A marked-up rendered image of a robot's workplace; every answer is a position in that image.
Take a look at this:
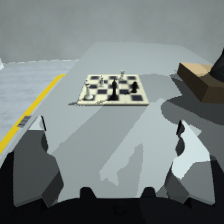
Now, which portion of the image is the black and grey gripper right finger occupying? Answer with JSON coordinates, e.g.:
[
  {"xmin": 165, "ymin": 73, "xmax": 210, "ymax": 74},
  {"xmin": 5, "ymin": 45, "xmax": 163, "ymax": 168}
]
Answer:
[{"xmin": 164, "ymin": 120, "xmax": 224, "ymax": 224}]

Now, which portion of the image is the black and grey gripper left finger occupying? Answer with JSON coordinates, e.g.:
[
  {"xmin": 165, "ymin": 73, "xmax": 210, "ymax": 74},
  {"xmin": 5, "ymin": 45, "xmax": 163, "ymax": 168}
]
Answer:
[{"xmin": 0, "ymin": 116, "xmax": 64, "ymax": 224}]

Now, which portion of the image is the black and white chessboard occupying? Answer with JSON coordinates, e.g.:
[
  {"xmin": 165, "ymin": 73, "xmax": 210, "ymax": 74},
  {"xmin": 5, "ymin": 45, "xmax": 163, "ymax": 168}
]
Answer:
[{"xmin": 77, "ymin": 75, "xmax": 149, "ymax": 105}]

